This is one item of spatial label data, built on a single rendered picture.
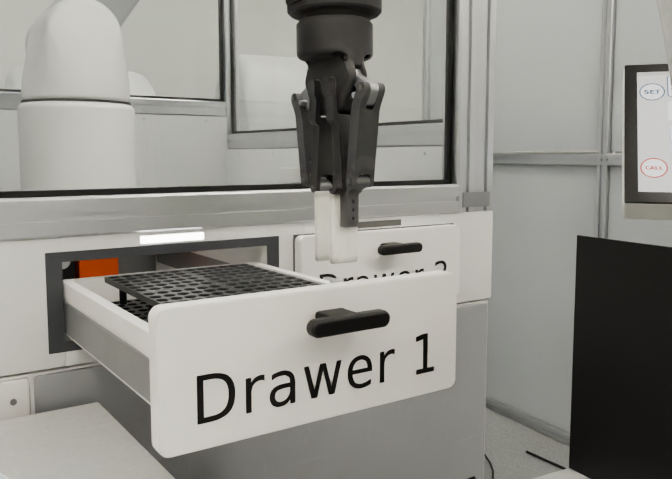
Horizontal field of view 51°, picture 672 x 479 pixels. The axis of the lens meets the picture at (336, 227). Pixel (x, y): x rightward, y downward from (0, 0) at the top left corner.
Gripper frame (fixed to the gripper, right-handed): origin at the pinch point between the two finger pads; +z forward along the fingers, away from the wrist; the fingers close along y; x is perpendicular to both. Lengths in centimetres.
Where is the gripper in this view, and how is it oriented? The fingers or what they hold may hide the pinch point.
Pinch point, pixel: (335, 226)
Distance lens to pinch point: 70.9
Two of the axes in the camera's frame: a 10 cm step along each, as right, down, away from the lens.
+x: 8.3, -0.5, 5.6
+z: 0.1, 10.0, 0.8
